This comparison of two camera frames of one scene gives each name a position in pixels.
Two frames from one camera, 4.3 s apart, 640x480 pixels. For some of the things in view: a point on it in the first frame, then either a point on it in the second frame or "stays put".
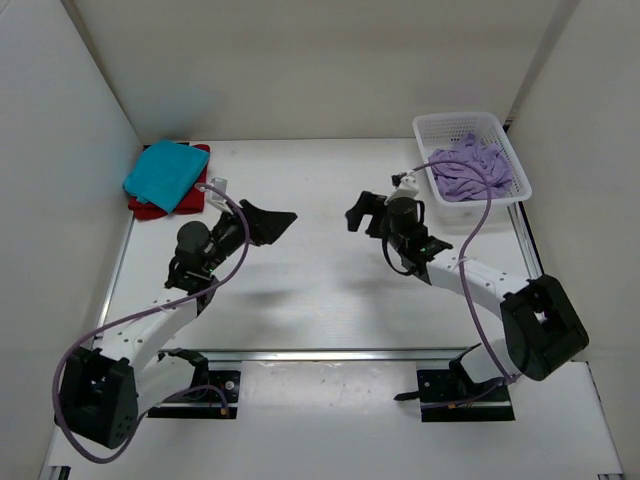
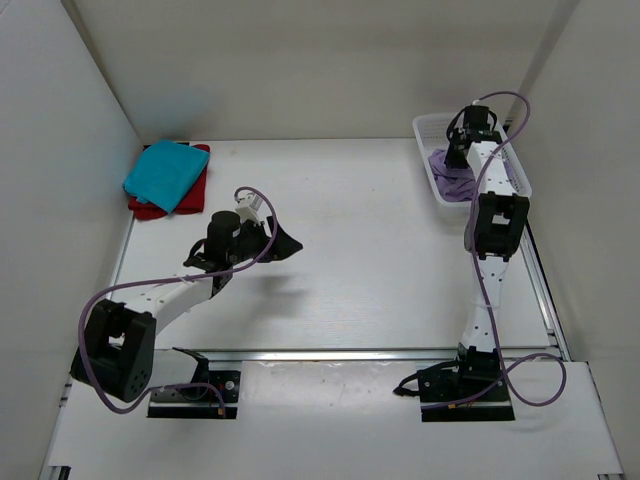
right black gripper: (368, 205) to (453, 161)
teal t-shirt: (165, 172) stays put
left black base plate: (218, 400) stays put
